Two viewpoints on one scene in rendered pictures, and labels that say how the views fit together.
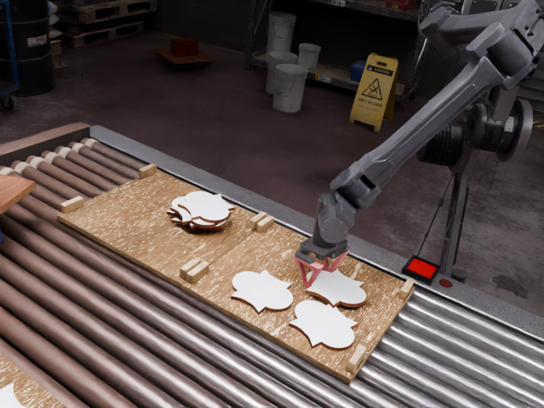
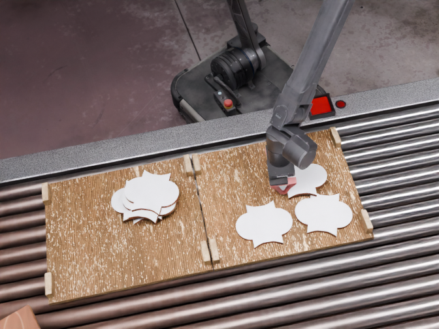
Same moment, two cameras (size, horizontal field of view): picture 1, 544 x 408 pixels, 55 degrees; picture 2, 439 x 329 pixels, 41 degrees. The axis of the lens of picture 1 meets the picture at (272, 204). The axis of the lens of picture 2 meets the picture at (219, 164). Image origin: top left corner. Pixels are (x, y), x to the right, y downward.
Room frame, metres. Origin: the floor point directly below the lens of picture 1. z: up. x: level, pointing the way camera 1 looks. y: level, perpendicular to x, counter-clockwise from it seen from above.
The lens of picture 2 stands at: (0.37, 0.47, 2.29)
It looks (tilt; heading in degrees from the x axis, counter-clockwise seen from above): 56 degrees down; 326
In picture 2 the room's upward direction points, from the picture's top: 7 degrees counter-clockwise
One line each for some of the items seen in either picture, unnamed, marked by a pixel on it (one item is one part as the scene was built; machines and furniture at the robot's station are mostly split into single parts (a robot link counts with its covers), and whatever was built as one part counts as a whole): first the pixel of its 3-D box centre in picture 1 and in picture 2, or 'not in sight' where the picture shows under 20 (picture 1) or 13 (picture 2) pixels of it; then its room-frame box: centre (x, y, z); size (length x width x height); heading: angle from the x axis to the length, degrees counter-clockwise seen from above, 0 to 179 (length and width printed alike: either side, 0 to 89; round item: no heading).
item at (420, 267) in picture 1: (421, 269); (319, 106); (1.08, -0.39, 0.92); 0.06 x 0.06 x 0.01; 60
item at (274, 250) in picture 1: (302, 288); (277, 195); (0.94, -0.09, 0.93); 0.41 x 0.35 x 0.02; 61
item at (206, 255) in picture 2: (190, 268); (205, 252); (0.93, 0.16, 0.95); 0.06 x 0.02 x 0.03; 151
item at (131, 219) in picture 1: (166, 219); (124, 226); (1.14, 0.27, 0.93); 0.41 x 0.35 x 0.02; 61
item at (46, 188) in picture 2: (147, 171); (46, 194); (1.35, 0.37, 0.95); 0.06 x 0.02 x 0.03; 151
